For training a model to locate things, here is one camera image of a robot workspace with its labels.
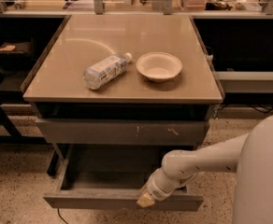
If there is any white paper bowl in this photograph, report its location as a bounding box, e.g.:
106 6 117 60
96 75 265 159
136 52 182 82

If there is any dark box under shelf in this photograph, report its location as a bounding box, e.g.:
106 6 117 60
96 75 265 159
0 41 34 70

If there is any clear plastic water bottle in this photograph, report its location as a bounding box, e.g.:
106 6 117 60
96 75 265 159
84 53 132 90

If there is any black table frame left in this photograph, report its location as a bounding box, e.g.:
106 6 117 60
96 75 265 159
0 101 68 176

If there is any grey drawer cabinet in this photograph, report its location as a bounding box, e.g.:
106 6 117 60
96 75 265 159
23 14 223 147

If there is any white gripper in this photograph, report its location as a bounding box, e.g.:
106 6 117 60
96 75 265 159
136 168 199 208

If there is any grey top drawer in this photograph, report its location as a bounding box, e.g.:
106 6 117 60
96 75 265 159
36 119 209 147

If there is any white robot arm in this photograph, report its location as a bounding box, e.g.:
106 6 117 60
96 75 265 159
137 115 273 224

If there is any grey drawer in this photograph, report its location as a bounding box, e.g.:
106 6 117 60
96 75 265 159
36 119 209 147
42 144 205 213

